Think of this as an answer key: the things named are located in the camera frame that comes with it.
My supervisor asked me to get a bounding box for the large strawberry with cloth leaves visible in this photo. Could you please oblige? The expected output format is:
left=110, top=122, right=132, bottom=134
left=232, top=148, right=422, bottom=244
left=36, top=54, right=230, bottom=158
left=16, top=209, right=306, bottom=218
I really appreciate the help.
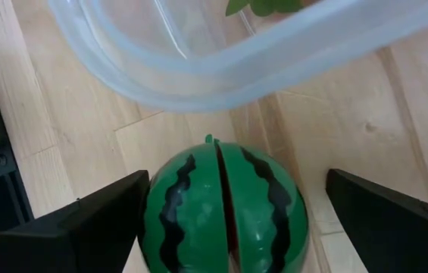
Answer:
left=224, top=0, right=308, bottom=17

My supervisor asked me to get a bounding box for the green striped toy watermelon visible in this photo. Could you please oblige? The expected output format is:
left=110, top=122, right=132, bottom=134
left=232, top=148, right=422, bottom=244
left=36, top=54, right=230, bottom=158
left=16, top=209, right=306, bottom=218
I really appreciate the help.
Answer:
left=137, top=133, right=311, bottom=273

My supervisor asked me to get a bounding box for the clear plastic tupperware container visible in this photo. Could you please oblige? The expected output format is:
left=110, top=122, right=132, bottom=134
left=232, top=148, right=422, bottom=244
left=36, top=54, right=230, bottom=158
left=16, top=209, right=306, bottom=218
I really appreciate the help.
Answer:
left=46, top=0, right=428, bottom=114

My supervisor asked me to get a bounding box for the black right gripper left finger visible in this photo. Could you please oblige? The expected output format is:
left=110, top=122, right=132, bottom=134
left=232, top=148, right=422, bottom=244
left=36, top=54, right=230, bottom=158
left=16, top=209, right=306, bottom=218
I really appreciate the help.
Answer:
left=0, top=169, right=151, bottom=273

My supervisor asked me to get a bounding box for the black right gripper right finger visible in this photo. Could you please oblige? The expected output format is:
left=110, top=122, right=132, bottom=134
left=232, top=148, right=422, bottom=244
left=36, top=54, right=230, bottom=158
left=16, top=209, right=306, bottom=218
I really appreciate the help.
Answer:
left=325, top=168, right=428, bottom=273

